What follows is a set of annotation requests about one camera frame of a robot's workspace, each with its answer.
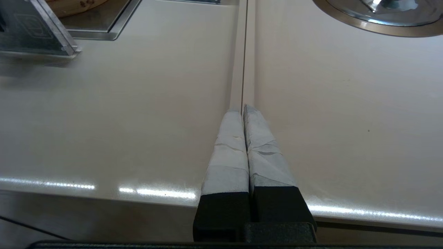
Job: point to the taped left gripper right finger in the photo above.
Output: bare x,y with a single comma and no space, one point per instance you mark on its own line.
268,169

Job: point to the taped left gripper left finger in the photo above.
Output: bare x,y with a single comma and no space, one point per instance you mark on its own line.
228,173

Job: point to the steel pot lid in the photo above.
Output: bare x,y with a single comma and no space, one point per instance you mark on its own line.
346,10

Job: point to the steel recessed steamer tray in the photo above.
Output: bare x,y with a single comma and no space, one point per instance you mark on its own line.
100,24

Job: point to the stacked bamboo steamer baskets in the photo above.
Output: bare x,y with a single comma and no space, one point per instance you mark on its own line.
69,8

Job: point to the clear acrylic sign stand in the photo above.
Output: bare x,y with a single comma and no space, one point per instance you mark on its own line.
31,31

